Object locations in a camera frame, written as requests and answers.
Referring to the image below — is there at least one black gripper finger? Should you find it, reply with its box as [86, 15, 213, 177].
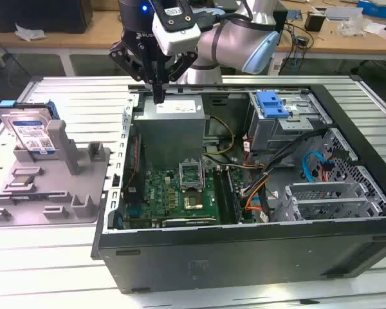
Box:
[108, 41, 160, 104]
[160, 53, 198, 104]

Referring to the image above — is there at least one hard disk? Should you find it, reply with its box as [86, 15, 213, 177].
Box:
[0, 98, 57, 156]

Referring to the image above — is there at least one blue wire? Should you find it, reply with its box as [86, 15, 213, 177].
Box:
[302, 150, 324, 184]

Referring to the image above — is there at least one metal disk bay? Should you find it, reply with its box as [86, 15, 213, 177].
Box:
[284, 182, 386, 223]

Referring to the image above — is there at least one wooden desk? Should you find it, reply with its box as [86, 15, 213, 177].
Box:
[0, 0, 386, 62]

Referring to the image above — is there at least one grey power supply unit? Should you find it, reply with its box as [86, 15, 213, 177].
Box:
[133, 95, 208, 171]

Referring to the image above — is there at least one large black computer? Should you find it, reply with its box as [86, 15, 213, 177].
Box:
[0, 0, 93, 35]

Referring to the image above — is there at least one blue plastic drive latch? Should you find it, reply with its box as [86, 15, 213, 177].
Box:
[257, 91, 291, 119]

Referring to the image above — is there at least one crumpled white tissue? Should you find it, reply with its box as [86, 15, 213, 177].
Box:
[14, 22, 48, 42]

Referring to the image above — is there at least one metal socket cover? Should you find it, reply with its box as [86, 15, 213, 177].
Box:
[178, 159, 207, 191]

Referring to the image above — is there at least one metal optical drive cage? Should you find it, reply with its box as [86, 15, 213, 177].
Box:
[247, 91, 334, 154]

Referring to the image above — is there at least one green motherboard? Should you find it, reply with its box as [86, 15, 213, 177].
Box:
[122, 167, 255, 229]

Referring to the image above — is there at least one black RAM slot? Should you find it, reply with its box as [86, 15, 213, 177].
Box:
[214, 167, 232, 225]

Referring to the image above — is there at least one small black cube device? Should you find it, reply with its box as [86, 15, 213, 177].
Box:
[304, 11, 326, 32]

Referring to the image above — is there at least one CPU socket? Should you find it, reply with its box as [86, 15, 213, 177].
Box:
[183, 191, 205, 212]

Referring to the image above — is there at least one installed RAM stick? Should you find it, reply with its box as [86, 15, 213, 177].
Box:
[225, 167, 244, 223]

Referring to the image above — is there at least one grey parts rack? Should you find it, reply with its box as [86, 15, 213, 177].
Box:
[0, 119, 112, 228]

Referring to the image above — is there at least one black graphics card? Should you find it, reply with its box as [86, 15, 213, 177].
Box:
[162, 217, 218, 228]

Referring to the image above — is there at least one spare CPU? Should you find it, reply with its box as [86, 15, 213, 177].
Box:
[11, 175, 33, 187]

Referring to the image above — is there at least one clear plastic wrap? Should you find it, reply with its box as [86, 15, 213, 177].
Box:
[337, 15, 366, 36]

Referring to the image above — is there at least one spare RAM stick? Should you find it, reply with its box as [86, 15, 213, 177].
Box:
[11, 192, 39, 202]

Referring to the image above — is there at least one black PC case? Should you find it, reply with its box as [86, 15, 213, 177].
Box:
[90, 82, 386, 295]

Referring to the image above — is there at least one blue cardboard box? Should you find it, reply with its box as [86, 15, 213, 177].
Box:
[356, 0, 386, 19]

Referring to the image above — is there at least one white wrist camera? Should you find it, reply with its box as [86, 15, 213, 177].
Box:
[152, 8, 203, 56]

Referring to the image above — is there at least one black sleeved cable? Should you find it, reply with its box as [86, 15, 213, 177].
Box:
[260, 128, 329, 174]

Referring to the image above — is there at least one orange yellow wire bundle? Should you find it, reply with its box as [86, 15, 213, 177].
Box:
[241, 173, 274, 213]

